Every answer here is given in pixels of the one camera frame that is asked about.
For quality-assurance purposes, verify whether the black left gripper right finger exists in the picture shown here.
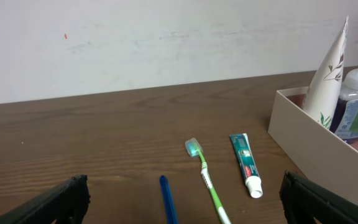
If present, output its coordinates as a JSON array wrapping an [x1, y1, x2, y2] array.
[[279, 171, 358, 224]]

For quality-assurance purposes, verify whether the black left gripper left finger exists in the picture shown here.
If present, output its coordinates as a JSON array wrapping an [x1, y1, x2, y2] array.
[[0, 174, 91, 224]]

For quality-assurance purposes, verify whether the white box pink interior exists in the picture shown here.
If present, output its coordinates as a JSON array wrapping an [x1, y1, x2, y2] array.
[[268, 87, 358, 205]]

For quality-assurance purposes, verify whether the teal toothpaste tube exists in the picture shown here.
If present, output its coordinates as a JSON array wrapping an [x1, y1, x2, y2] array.
[[229, 133, 263, 198]]

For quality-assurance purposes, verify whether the blue disposable razor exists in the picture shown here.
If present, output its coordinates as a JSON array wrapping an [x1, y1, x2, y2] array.
[[159, 175, 178, 224]]

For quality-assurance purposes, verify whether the white cream shampoo tube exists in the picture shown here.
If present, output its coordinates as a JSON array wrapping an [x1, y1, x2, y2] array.
[[301, 21, 348, 129]]

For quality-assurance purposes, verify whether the green white toothbrush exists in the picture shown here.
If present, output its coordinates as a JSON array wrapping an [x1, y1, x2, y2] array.
[[185, 138, 231, 224]]

